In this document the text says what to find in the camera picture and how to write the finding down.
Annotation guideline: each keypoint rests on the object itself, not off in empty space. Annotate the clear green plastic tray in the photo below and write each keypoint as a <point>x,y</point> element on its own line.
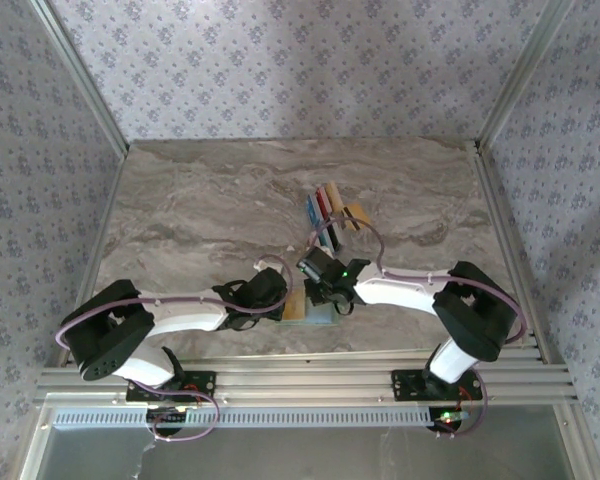
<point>320,316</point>

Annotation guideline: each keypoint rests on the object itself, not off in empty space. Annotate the gold credit card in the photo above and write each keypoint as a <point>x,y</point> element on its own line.
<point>357,216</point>
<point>295,306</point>

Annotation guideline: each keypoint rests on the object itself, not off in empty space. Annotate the clear acrylic card rack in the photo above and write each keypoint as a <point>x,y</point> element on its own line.
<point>325,220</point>

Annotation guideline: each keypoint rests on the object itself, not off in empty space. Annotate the gold card stack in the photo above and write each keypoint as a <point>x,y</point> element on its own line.
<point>334,196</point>

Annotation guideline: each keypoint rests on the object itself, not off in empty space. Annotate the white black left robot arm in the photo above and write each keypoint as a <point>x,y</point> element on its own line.
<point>190,315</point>

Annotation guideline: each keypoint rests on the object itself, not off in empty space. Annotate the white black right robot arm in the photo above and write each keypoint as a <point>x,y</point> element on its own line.
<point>400,300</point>

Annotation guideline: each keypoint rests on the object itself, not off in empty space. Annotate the white red-dot card stack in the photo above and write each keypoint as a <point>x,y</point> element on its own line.
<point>317,244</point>

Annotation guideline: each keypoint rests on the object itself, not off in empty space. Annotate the teal card stack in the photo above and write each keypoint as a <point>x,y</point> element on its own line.
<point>326,240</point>

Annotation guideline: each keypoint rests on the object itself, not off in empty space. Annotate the black card stack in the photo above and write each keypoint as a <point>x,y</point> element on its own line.
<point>337,235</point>

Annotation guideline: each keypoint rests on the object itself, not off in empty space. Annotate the blue card stack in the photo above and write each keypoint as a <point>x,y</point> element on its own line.
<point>312,207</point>

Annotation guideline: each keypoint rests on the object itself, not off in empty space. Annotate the red card stack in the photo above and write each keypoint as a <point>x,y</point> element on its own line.
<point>323,201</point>

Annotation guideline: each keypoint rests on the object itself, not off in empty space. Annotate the black control board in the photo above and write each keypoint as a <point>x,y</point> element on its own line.
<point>167,425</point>
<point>445,426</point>

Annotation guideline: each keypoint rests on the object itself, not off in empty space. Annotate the grey metal panel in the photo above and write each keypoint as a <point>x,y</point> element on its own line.
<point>305,455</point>

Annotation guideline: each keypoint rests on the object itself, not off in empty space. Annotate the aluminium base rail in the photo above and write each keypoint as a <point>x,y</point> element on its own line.
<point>305,380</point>

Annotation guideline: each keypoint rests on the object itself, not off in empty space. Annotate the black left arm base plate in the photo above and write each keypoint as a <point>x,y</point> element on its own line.
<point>202,380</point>

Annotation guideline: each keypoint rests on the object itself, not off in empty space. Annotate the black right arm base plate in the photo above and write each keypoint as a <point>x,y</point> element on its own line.
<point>405,385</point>

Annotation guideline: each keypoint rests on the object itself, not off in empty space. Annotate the aluminium side rail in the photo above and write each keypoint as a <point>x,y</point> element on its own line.
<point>487,175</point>
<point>99,250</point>

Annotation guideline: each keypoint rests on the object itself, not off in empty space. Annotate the aluminium frame post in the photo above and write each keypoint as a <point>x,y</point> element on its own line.
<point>520,75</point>
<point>82,75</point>

